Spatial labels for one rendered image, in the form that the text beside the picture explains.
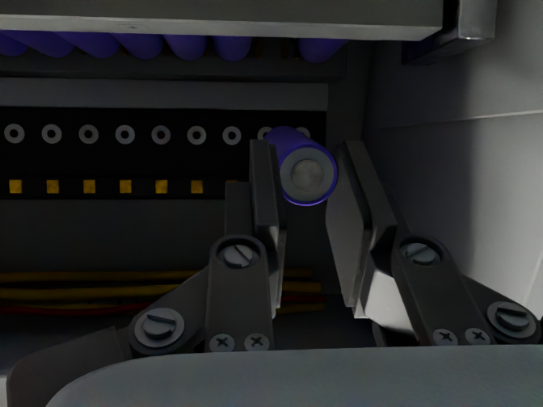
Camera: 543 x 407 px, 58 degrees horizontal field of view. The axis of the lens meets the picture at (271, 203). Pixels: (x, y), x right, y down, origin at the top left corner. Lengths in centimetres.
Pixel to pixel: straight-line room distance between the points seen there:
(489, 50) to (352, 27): 5
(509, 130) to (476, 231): 4
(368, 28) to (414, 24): 1
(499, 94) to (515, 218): 4
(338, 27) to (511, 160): 7
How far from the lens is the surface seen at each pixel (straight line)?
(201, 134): 29
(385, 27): 16
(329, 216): 15
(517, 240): 17
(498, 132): 18
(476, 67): 19
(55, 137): 31
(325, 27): 16
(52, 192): 31
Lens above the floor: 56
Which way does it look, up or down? 28 degrees up
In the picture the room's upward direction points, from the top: 178 degrees counter-clockwise
